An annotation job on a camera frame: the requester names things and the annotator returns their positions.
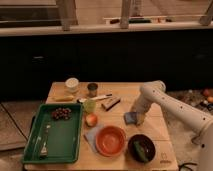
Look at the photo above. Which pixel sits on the white handled knife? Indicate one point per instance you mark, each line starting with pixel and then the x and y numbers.
pixel 100 97

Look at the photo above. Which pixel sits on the red yellow apple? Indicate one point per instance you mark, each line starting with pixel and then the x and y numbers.
pixel 91 120

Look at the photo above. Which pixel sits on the bunch of dark grapes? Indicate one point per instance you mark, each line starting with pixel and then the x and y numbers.
pixel 61 113

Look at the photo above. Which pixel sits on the blue sponge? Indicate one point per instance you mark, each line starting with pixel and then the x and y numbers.
pixel 130 118

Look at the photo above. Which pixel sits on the white cup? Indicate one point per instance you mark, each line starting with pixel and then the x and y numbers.
pixel 72 84

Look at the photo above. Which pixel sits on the metal fork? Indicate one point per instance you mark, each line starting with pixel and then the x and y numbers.
pixel 44 150

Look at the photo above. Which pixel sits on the dark rectangular block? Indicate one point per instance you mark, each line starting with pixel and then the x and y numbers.
pixel 107 105

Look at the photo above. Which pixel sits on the dark grey cup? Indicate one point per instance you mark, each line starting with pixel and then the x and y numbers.
pixel 92 89

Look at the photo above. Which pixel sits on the wooden table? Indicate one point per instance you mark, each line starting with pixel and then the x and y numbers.
pixel 154 127

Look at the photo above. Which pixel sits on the blue grey cloth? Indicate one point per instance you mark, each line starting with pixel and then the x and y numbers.
pixel 91 135

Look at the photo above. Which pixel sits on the light green cup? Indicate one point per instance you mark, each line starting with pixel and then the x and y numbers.
pixel 89 106

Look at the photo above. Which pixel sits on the orange bowl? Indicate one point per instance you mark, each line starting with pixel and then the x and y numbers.
pixel 110 141

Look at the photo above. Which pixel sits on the yellow banana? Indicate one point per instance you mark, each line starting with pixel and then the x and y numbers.
pixel 63 98

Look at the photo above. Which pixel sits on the black bowl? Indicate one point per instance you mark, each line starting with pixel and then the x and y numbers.
pixel 146 143

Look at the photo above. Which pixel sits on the green cucumber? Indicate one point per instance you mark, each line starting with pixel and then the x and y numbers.
pixel 140 151

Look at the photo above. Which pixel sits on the green plastic tray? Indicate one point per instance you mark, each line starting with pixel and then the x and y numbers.
pixel 63 138

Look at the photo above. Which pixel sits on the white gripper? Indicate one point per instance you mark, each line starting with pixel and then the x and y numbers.
pixel 140 117

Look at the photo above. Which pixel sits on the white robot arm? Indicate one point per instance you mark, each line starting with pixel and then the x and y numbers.
pixel 200 122

